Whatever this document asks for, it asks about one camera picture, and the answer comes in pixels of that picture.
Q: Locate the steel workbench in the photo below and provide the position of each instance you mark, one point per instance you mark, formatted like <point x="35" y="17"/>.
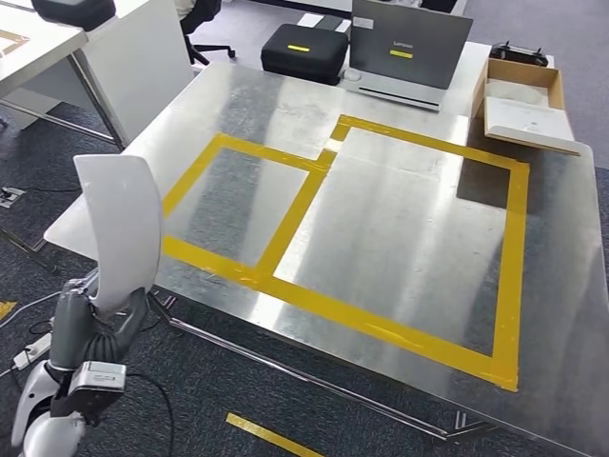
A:
<point x="404" y="221"/>

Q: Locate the yellow tape frame on workbench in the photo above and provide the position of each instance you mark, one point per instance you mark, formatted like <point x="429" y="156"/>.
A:
<point x="380" y="329"/>

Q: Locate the white curved plastic part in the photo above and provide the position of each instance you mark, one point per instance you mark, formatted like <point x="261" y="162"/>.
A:
<point x="124" y="221"/>

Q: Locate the yellow floor tape patch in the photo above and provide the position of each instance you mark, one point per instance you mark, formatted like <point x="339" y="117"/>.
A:
<point x="5" y="310"/>

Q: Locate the open cardboard box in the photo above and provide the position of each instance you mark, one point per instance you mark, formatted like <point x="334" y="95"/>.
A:
<point x="523" y="70"/>

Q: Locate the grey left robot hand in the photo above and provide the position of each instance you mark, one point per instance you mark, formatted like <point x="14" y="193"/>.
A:
<point x="71" y="328"/>

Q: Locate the small white round puck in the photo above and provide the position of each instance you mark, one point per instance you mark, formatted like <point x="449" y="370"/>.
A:
<point x="352" y="75"/>

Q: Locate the grey laptop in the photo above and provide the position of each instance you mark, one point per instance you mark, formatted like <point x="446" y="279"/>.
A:
<point x="409" y="44"/>

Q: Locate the white flat board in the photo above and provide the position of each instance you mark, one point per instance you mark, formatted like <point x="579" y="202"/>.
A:
<point x="528" y="123"/>

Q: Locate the yellow tape on pale table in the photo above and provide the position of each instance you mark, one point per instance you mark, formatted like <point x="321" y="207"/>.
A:
<point x="16" y="36"/>

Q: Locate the black office chair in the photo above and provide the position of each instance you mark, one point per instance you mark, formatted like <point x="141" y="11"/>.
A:
<point x="200" y="12"/>

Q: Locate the long yellow floor strip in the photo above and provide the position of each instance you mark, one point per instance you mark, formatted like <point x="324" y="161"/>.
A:
<point x="271" y="436"/>

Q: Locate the pale table with white panel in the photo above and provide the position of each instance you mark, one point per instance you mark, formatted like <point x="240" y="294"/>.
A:
<point x="143" y="69"/>

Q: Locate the metal floor outlet plate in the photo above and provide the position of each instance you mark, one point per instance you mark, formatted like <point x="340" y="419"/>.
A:
<point x="10" y="197"/>

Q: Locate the black handheld controller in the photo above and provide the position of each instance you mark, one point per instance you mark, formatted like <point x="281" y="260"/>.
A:
<point x="518" y="55"/>

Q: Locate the white power strip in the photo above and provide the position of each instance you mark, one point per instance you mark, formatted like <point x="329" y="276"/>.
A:
<point x="31" y="352"/>

